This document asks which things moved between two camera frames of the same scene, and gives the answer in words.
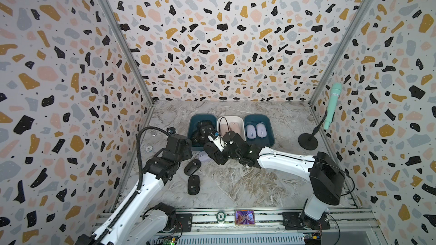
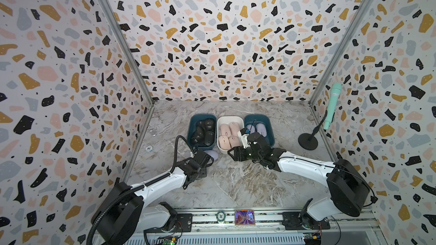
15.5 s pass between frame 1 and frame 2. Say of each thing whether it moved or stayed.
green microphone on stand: stayed
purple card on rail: stayed
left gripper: moved
